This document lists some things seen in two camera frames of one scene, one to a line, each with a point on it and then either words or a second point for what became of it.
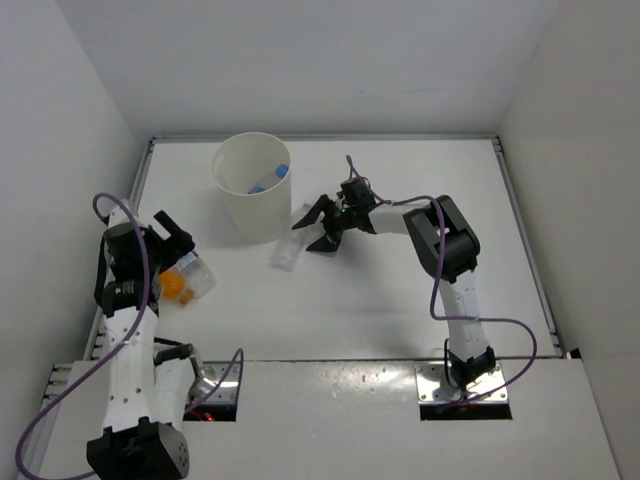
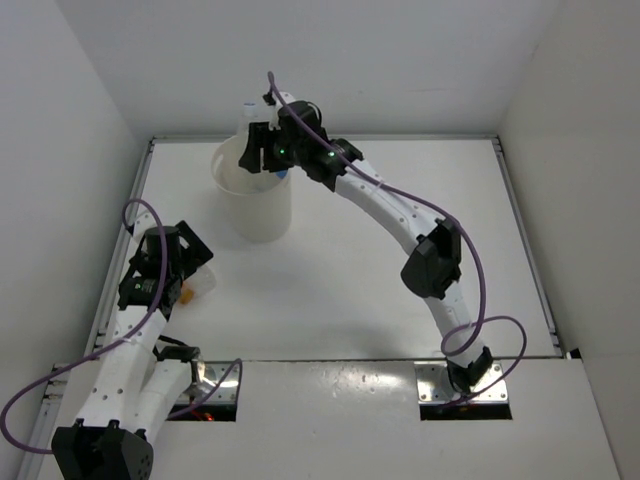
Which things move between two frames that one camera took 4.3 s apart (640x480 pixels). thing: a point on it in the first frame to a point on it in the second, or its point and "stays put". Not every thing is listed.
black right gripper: (331, 240) to (261, 136)
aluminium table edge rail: (521, 228) stays put
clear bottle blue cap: (197, 276) stays put
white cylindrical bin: (237, 163) stays put
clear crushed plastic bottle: (288, 253) to (249, 115)
